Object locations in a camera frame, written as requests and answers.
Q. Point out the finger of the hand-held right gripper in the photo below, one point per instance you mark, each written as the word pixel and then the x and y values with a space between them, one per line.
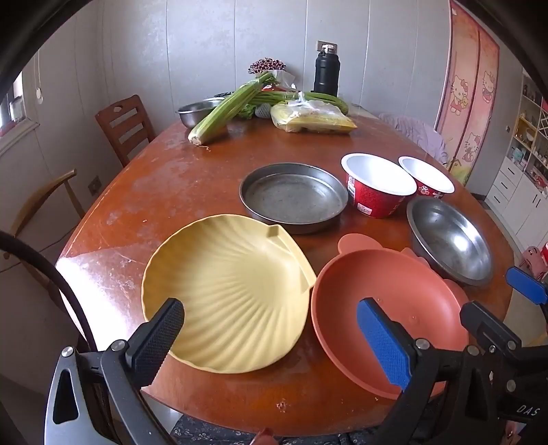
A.
pixel 488 327
pixel 526 286

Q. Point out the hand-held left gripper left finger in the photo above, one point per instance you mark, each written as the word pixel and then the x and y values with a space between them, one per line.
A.
pixel 162 329

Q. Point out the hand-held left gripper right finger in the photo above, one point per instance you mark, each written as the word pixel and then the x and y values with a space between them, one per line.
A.
pixel 385 342

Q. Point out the orange plate with ears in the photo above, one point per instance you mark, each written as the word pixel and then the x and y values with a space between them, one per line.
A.
pixel 385 278

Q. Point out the yellow shell-shaped plate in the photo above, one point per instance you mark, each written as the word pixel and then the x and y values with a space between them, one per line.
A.
pixel 231 291

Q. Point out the wide stainless steel bowl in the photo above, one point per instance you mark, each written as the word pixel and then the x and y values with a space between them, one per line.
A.
pixel 449 244

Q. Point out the large red paper bowl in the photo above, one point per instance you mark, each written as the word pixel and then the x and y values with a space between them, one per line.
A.
pixel 376 201

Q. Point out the small red paper bowl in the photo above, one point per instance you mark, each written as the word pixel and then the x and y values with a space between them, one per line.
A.
pixel 424 171

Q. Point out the round metal pan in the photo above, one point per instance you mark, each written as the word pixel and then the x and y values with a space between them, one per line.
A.
pixel 291 197

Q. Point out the pink stool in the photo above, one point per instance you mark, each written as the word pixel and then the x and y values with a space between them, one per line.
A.
pixel 531 256

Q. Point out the white cabinet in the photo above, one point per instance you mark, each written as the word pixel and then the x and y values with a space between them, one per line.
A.
pixel 509 192

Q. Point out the dark floral clothing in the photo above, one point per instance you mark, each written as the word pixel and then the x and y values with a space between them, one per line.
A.
pixel 214 430

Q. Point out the light wooden armchair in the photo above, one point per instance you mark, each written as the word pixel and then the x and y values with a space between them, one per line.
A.
pixel 55 181

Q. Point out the pink cartoon curtain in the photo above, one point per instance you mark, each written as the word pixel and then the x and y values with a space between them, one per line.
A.
pixel 466 85

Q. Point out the small stainless steel bowl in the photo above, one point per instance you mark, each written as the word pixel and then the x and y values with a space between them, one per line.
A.
pixel 192 113

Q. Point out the celery bunch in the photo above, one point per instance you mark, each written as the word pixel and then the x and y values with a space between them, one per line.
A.
pixel 218 115

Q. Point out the brown wooden chair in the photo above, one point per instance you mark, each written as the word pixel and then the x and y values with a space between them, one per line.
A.
pixel 137 107

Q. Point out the plastic bag of yellow food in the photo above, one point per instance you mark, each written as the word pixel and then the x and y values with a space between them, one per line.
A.
pixel 312 122

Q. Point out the long green vegetable stalks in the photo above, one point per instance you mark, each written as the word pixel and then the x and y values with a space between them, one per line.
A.
pixel 325 99

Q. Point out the black thermos bottle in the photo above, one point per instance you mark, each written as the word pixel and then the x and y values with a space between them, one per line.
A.
pixel 326 72

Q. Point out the dried flower bouquet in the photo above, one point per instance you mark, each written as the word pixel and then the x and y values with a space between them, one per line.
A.
pixel 266 65

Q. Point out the low wall socket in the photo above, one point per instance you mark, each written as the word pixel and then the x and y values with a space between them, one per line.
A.
pixel 94 186

